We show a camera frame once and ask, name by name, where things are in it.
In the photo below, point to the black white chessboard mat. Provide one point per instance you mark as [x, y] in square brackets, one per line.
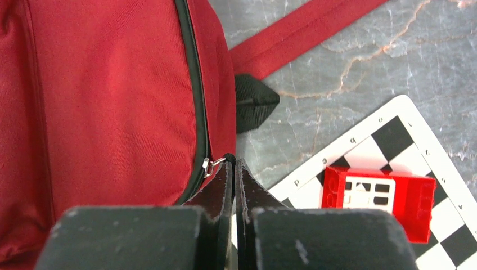
[396, 138]

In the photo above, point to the red student backpack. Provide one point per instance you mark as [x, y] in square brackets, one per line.
[130, 102]

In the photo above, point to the red toy brick house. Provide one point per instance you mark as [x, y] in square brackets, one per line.
[408, 197]

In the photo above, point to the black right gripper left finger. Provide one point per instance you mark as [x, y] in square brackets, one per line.
[195, 235]

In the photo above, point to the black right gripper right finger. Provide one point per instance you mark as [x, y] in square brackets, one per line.
[273, 236]

